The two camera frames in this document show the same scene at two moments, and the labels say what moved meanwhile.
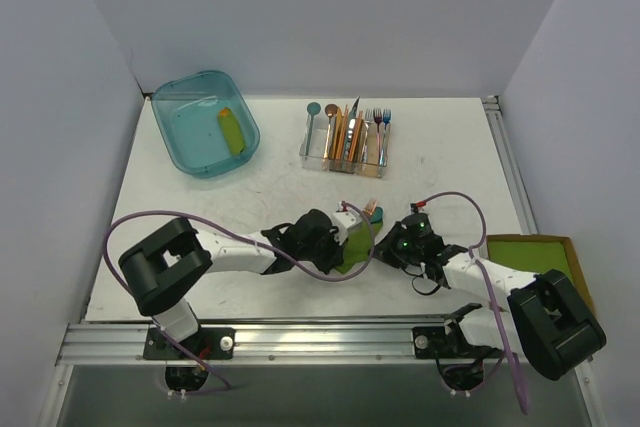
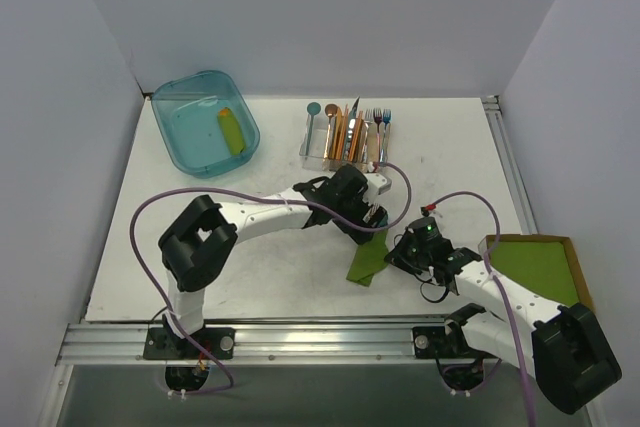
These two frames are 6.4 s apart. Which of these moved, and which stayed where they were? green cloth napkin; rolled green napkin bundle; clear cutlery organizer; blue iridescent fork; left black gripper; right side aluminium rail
Moved: left black gripper; green cloth napkin
Stayed: rolled green napkin bundle; right side aluminium rail; clear cutlery organizer; blue iridescent fork
